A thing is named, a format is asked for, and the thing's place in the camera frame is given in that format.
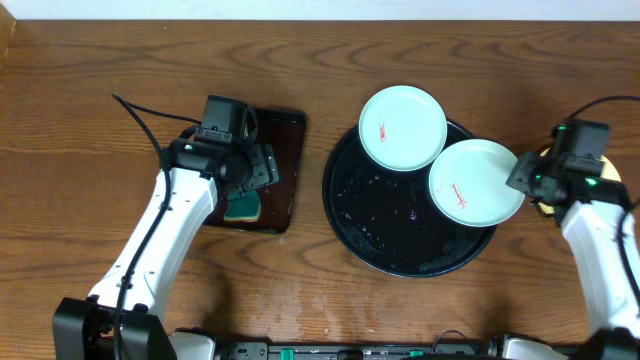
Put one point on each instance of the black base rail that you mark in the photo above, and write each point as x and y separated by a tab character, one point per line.
264	351

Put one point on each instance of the pale green plate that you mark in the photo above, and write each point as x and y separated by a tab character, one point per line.
402	128
467	183

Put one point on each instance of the green yellow sponge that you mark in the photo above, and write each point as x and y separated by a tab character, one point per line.
245	207

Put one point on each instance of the yellow plate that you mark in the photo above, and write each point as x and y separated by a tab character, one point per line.
609	172

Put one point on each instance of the rectangular dark brown tray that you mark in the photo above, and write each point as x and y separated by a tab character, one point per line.
284	131

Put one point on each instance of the round black tray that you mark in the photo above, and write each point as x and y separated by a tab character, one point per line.
388	219

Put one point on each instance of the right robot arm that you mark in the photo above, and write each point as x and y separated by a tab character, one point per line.
595	217

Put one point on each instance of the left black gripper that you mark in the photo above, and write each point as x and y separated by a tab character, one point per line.
261	167

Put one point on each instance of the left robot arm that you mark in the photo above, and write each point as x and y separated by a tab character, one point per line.
122	317

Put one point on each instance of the wooden side panel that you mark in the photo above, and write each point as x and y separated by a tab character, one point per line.
7	28

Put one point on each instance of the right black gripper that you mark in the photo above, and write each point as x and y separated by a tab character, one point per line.
519	176

